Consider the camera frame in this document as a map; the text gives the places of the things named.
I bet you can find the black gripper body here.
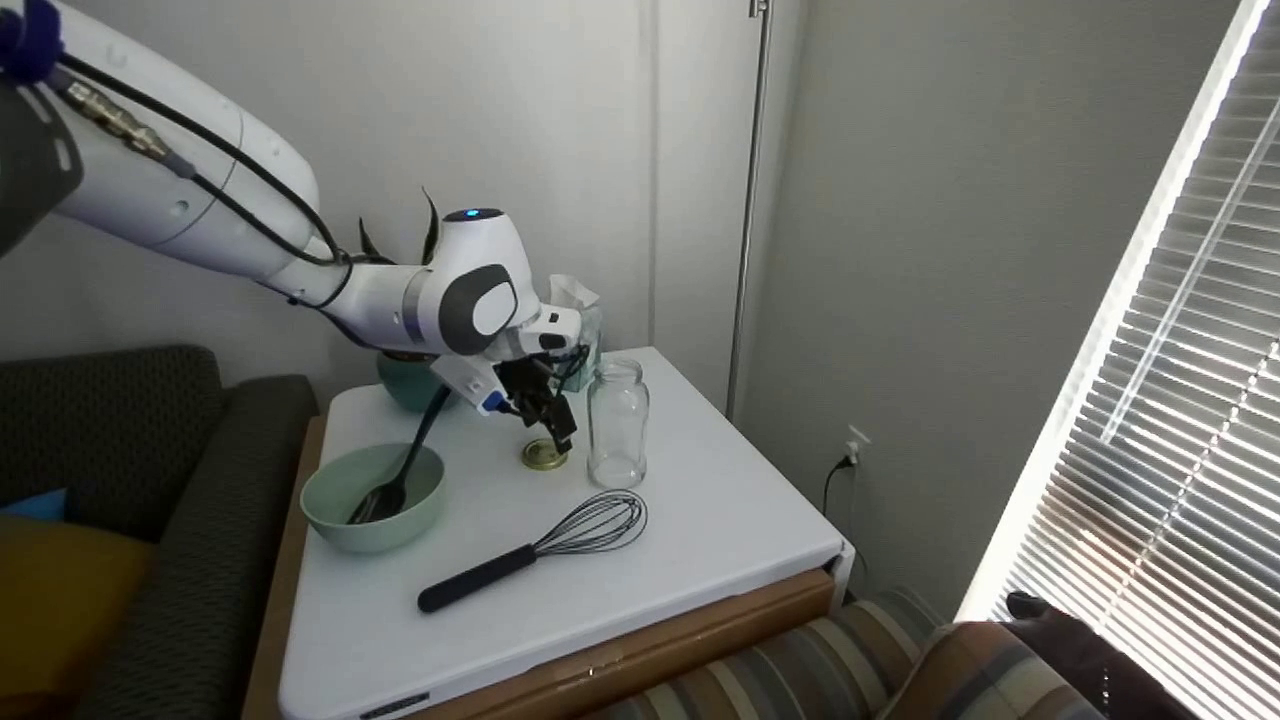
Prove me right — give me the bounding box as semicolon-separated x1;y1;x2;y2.
491;349;576;423

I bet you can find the gold metal jar lid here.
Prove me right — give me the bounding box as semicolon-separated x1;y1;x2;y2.
514;442;570;475

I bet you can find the clear glass jar bottle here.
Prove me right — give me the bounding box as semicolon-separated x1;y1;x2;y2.
582;357;655;498

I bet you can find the black plastic spoon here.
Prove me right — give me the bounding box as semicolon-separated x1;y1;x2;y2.
343;386;457;530

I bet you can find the teal ceramic plant pot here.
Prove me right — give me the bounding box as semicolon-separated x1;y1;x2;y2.
370;349;457;420

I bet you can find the white table board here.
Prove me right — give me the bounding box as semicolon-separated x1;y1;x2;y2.
277;343;861;720

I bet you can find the pale green bowl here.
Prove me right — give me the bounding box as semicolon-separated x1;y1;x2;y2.
296;442;450;562

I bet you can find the wooden table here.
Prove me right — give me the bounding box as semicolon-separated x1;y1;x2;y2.
234;414;841;720

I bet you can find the thin metal pole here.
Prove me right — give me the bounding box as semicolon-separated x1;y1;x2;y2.
718;0;775;423

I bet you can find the striped sofa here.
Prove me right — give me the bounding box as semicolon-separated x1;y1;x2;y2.
582;591;1112;720

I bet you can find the dark grey sofa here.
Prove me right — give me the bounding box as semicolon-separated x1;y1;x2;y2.
0;343;323;720

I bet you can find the blue cushion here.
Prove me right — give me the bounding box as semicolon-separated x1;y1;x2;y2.
0;484;73;530

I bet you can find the yellow cushion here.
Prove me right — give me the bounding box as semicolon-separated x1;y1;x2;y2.
0;516;159;703

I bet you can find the dark object by blinds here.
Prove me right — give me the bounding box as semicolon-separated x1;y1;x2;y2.
999;587;1205;720

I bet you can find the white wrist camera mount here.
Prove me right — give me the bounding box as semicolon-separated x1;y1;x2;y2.
430;305;586;416

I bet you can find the black handled wire whisk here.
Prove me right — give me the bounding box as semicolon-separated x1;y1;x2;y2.
411;492;653;621

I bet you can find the wall outlet with black cable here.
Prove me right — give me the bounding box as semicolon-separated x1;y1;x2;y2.
815;420;876;530

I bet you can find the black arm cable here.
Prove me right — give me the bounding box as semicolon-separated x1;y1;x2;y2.
53;52;405;313

